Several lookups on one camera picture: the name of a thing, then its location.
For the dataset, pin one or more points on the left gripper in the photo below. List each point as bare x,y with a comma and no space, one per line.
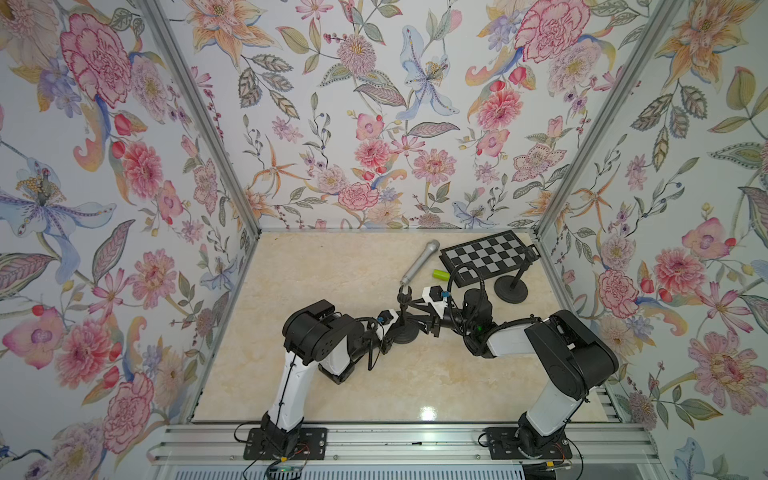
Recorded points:
386,343

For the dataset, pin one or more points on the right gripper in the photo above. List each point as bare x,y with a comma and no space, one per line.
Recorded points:
435,323

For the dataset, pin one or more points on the black round stand base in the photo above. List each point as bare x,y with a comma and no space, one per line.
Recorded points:
511,290

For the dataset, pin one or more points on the black stand pole with clip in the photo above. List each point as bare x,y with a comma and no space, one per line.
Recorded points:
523,267

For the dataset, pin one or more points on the silver microphone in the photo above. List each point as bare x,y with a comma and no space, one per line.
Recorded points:
429,250

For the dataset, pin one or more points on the green cylinder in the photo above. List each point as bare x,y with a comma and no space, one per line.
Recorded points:
441,275

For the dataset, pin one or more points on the black checkered chess box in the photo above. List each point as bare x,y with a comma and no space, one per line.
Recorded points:
487,257

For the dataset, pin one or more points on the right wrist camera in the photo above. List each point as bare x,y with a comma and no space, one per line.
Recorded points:
436,299

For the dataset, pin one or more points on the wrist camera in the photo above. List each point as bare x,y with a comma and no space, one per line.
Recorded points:
387,317
436,299

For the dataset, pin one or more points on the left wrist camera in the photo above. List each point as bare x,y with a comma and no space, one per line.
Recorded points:
387,317

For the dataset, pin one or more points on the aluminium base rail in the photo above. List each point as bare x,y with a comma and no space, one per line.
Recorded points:
405,451

